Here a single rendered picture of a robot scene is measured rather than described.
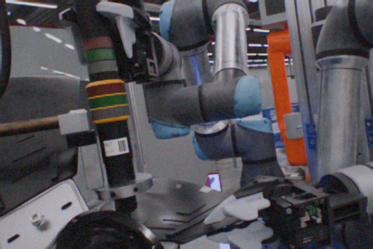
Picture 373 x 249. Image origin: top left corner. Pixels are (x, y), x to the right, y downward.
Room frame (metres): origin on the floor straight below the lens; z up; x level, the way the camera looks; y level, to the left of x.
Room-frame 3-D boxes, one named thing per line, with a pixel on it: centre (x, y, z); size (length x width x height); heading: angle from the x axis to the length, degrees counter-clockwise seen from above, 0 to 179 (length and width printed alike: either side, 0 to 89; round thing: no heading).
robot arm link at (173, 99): (0.65, 0.02, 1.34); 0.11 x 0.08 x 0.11; 75
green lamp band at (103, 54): (0.38, 0.09, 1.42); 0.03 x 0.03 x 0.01
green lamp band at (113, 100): (0.38, 0.09, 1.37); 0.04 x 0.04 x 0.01
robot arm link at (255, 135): (1.09, -0.21, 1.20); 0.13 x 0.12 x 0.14; 75
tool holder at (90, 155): (0.38, 0.10, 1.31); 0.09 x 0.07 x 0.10; 104
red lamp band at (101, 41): (0.38, 0.09, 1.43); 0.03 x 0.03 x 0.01
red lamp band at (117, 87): (0.38, 0.09, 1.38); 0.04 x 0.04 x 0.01
